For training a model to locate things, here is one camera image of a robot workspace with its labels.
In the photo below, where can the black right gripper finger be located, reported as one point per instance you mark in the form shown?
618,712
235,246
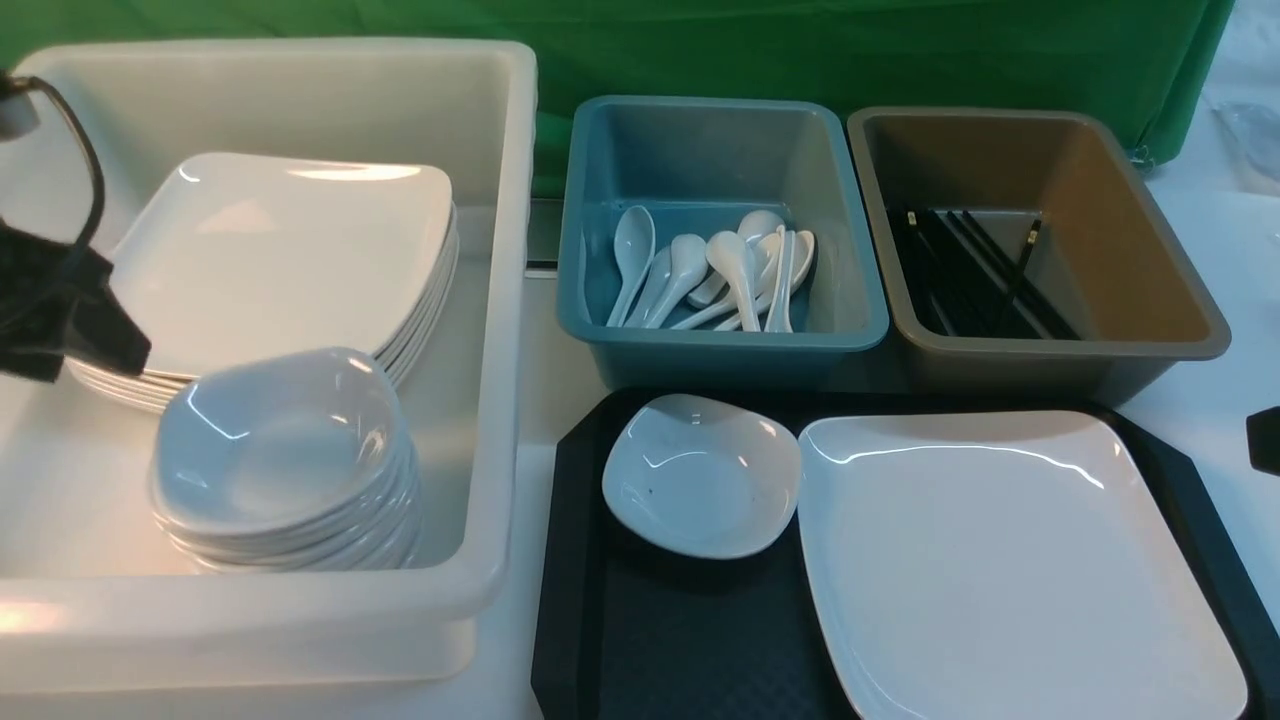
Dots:
1263,440

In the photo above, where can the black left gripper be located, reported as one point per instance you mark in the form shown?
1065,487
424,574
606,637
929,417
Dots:
37,299

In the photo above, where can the white bowl tray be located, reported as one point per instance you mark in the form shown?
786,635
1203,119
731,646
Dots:
703,478
269,445

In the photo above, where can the black chopstick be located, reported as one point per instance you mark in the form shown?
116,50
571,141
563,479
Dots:
918,269
1018,277

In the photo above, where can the white square rice plate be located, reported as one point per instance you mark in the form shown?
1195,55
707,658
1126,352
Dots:
1003,566

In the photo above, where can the stack of white square plates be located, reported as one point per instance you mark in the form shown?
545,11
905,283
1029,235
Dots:
238,258

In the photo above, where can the stack of white bowls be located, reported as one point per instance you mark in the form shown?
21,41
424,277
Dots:
377,530

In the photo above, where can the large white plastic tub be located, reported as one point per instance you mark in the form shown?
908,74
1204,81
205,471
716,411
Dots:
94,597

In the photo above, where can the brown grey plastic bin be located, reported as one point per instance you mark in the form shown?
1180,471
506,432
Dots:
1110,261

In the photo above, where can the bundle of black chopsticks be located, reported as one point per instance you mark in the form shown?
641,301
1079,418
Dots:
971,273

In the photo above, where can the green backdrop cloth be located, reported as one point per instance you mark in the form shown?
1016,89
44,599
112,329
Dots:
1138,66

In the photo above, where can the white spoon right upright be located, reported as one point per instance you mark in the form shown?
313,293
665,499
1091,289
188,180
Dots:
777,319

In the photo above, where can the white spoon far right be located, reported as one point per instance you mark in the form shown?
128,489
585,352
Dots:
803,259

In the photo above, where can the white spoon far left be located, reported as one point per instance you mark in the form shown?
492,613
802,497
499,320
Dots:
634,251

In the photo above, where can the white spoon centre back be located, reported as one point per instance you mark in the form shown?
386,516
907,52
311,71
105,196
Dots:
752,229

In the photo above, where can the white spoon centre front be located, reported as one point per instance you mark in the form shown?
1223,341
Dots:
720,307

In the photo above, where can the black serving tray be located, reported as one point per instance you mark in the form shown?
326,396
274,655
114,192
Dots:
627,630

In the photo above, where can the teal plastic bin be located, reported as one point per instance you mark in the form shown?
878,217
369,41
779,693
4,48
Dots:
700,166

